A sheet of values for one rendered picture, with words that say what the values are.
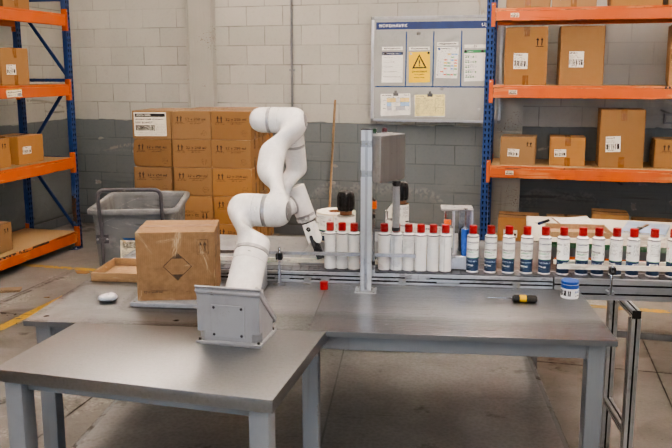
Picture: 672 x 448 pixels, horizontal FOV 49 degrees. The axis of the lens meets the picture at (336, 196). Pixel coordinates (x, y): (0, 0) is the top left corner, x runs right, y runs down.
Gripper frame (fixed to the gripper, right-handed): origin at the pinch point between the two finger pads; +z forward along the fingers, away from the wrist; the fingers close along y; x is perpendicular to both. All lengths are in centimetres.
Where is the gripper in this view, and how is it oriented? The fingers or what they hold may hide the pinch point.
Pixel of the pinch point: (319, 254)
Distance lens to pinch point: 322.0
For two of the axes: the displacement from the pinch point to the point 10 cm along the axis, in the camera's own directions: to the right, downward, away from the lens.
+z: 3.4, 9.3, 1.2
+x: -9.4, 3.2, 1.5
